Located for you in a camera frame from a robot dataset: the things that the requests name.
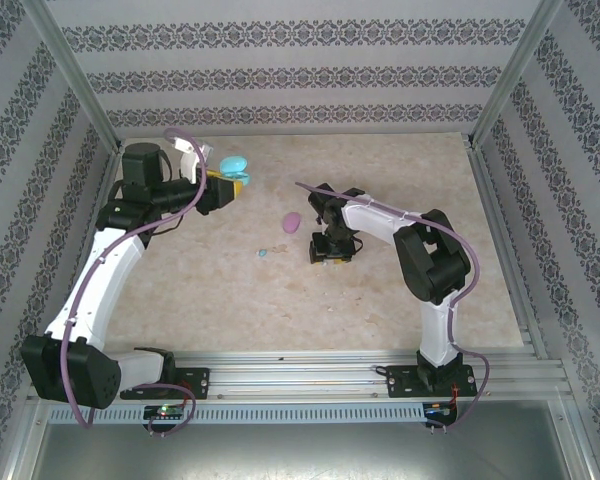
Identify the blue earbud charging case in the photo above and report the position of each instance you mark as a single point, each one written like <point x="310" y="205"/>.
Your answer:
<point x="232" y="164"/>

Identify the pink earbud charging case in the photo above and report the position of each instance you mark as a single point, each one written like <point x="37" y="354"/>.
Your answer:
<point x="291" y="222"/>

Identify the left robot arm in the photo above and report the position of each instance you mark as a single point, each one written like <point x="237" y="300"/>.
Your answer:
<point x="70" y="375"/>

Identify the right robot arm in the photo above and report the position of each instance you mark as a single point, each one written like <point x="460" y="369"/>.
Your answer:
<point x="430" y="260"/>

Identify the right circuit board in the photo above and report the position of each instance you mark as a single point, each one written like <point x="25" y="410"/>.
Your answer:
<point x="437" y="410"/>

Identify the circuit board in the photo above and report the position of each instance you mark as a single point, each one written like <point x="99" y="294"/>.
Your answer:
<point x="165" y="411"/>
<point x="437" y="410"/>

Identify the metal sheet panel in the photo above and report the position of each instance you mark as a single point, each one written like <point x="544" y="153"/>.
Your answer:
<point x="300" y="455"/>

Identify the left circuit board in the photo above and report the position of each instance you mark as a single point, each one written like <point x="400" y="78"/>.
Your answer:
<point x="165" y="411"/>

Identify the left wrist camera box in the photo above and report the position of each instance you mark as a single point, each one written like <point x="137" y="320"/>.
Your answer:
<point x="189" y="162"/>

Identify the left aluminium side rail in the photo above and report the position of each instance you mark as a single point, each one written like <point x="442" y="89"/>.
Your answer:
<point x="111" y="162"/>

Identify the aluminium side rail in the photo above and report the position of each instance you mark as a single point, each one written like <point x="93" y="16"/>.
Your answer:
<point x="491" y="200"/>
<point x="111" y="162"/>

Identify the left aluminium frame post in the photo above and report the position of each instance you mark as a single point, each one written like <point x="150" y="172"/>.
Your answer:
<point x="73" y="75"/>

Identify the aluminium frame post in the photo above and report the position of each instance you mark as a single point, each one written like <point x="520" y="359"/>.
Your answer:
<point x="73" y="75"/>
<point x="509" y="75"/>

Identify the aluminium mounting rail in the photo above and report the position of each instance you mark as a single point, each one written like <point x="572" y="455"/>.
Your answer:
<point x="305" y="372"/>

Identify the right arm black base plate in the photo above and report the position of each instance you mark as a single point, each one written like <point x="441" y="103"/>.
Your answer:
<point x="405" y="382"/>

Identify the right aluminium side rail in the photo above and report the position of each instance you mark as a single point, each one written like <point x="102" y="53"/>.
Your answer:
<point x="491" y="200"/>

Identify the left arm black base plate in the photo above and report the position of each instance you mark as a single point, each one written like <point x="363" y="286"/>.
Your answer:
<point x="197" y="382"/>

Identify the right aluminium frame post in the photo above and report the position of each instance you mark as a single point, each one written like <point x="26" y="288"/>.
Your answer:
<point x="509" y="75"/>

